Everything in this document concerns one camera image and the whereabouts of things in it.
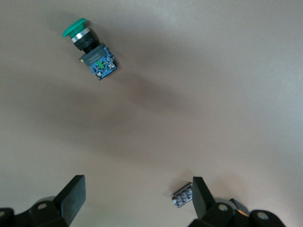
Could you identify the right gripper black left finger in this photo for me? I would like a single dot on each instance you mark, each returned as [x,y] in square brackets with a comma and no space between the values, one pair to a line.
[71,201]

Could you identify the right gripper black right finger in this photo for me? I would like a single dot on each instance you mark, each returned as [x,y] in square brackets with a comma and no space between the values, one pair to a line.
[201,201]

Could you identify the green mushroom push button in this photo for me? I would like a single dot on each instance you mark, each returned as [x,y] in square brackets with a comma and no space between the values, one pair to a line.
[99,63]

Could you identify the small black electronic component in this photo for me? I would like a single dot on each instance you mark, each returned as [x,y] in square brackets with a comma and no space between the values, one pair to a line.
[182,197]

